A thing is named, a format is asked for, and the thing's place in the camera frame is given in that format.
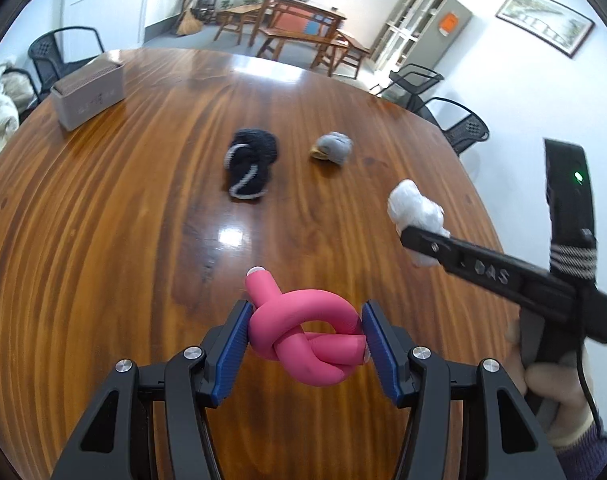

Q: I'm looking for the wooden bench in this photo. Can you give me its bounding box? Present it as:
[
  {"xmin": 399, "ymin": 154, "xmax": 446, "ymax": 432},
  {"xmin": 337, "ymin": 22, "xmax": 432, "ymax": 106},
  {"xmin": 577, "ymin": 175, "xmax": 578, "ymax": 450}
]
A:
[
  {"xmin": 214, "ymin": 4, "xmax": 262, "ymax": 46},
  {"xmin": 333, "ymin": 30, "xmax": 371, "ymax": 80},
  {"xmin": 256, "ymin": 27, "xmax": 351, "ymax": 78}
]

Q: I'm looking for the person's right hand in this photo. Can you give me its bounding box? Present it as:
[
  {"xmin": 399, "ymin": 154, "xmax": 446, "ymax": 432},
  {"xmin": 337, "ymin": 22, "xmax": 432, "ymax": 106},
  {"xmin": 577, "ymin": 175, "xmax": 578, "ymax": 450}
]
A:
[{"xmin": 506, "ymin": 320, "xmax": 607, "ymax": 448}]

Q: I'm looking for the white door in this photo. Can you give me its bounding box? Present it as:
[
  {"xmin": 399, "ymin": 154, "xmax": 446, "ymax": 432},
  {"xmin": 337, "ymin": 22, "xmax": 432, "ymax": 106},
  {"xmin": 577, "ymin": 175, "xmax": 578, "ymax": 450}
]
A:
[{"xmin": 66, "ymin": 0, "xmax": 152, "ymax": 51}]

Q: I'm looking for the grey glass-door cabinet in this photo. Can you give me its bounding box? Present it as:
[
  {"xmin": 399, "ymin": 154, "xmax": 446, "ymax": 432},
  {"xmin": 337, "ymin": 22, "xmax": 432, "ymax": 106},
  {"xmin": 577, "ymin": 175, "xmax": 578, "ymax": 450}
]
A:
[{"xmin": 371, "ymin": 0, "xmax": 473, "ymax": 78}]

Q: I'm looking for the black metal chair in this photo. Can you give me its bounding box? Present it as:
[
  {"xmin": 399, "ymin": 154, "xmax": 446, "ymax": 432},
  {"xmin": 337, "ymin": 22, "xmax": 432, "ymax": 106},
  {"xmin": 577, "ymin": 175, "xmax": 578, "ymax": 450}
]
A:
[
  {"xmin": 371, "ymin": 63, "xmax": 444, "ymax": 111},
  {"xmin": 4, "ymin": 67, "xmax": 43, "ymax": 111},
  {"xmin": 411, "ymin": 96, "xmax": 490, "ymax": 156},
  {"xmin": 28, "ymin": 26, "xmax": 106, "ymax": 92}
]

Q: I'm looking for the wooden dining table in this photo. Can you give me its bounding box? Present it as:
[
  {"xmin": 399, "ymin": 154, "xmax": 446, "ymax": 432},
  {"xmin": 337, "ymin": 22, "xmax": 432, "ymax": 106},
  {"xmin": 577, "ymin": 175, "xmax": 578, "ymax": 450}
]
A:
[{"xmin": 248, "ymin": 0, "xmax": 347, "ymax": 51}]

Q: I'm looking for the orange foam mat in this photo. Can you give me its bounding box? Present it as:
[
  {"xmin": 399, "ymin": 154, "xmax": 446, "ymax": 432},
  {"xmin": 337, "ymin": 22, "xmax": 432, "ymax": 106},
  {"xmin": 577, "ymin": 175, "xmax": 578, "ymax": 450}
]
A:
[{"xmin": 278, "ymin": 10, "xmax": 309, "ymax": 36}]

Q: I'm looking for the straw broom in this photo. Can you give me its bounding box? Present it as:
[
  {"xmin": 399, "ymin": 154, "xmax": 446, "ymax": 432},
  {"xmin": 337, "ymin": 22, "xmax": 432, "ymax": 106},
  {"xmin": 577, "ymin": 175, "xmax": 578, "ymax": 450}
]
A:
[{"xmin": 176, "ymin": 10, "xmax": 202, "ymax": 37}]

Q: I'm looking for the black sock bundle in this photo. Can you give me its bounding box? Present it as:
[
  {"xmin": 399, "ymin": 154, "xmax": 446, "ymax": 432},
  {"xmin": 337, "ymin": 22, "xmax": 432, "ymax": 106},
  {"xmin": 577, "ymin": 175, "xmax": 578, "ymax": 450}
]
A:
[{"xmin": 226, "ymin": 129, "xmax": 279, "ymax": 201}]

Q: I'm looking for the white fluffy sock bundle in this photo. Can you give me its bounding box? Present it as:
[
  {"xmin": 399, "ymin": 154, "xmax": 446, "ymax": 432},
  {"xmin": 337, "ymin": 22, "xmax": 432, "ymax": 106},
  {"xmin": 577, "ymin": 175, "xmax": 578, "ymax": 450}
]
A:
[{"xmin": 387, "ymin": 179, "xmax": 450, "ymax": 267}]

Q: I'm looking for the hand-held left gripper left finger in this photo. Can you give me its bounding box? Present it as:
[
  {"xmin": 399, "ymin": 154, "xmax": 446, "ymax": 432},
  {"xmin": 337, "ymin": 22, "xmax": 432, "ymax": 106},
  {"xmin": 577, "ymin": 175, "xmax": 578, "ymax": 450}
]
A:
[{"xmin": 50, "ymin": 300, "xmax": 254, "ymax": 480}]

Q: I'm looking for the grey tissue box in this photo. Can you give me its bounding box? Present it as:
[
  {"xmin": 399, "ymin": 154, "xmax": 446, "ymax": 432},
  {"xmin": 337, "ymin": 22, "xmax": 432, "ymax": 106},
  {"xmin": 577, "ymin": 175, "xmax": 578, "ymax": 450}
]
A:
[{"xmin": 50, "ymin": 56, "xmax": 125, "ymax": 132}]

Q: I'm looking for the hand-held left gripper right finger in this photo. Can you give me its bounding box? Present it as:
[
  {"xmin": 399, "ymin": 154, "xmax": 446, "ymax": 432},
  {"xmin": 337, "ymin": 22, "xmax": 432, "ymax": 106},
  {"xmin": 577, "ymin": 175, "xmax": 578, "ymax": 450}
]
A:
[{"xmin": 361, "ymin": 301, "xmax": 567, "ymax": 480}]

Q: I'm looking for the person's right forearm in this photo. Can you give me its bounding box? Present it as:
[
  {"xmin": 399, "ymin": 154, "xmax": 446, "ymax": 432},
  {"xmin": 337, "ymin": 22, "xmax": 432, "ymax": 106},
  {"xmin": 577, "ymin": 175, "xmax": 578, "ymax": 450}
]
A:
[{"xmin": 553, "ymin": 420, "xmax": 607, "ymax": 480}]

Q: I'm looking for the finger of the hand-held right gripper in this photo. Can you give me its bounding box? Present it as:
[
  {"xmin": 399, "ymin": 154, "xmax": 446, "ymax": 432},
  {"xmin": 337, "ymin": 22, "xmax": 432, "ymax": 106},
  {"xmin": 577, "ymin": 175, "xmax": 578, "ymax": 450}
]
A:
[{"xmin": 401, "ymin": 227, "xmax": 549, "ymax": 303}]

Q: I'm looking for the pink foam knot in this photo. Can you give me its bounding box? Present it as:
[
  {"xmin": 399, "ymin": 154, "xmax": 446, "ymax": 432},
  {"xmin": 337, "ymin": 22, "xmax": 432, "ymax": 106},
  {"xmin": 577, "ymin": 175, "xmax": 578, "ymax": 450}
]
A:
[{"xmin": 244, "ymin": 266, "xmax": 371, "ymax": 387}]

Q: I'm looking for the black cable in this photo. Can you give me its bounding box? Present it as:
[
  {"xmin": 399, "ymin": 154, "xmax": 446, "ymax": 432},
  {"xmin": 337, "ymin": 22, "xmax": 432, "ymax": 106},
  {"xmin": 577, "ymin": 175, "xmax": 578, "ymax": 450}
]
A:
[{"xmin": 577, "ymin": 345, "xmax": 607, "ymax": 446}]

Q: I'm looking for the grey sock ball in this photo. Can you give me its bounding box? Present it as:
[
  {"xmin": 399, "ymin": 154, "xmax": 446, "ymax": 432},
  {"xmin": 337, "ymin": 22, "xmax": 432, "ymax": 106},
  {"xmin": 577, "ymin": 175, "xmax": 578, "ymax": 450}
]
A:
[{"xmin": 311, "ymin": 131, "xmax": 353, "ymax": 166}]

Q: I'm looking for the framed wall picture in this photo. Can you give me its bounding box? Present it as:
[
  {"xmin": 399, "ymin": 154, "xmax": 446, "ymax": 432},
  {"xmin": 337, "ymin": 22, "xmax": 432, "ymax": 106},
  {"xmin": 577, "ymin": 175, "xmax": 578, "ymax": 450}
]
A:
[{"xmin": 496, "ymin": 0, "xmax": 596, "ymax": 59}]

